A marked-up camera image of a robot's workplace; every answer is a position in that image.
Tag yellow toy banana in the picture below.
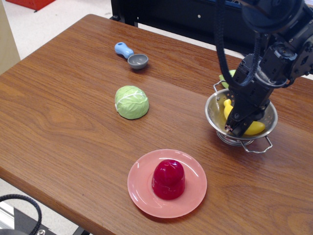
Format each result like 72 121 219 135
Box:
224 99 265 136

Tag steel colander with handles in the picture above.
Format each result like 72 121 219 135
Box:
205 80 278 154

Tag red box on floor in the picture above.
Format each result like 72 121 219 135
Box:
6 0 55 11

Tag pink plastic plate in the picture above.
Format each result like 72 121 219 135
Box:
128 149 207 218

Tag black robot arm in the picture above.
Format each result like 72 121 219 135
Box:
225 0 313 137

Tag grey metal base with screw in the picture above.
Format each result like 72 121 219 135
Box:
0 194 54 235

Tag beige cabinet side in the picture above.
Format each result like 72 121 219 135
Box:
0 1 21 74

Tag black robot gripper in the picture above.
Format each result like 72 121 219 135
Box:
224 54 275 137

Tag red jelly dome toy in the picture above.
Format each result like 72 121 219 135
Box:
152 159 185 200

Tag green toy pear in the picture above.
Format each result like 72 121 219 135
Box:
219 70 237 89

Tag green toy cabbage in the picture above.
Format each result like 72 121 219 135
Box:
115 85 149 119

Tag blue handled grey scoop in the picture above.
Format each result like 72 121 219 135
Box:
114 42 149 70

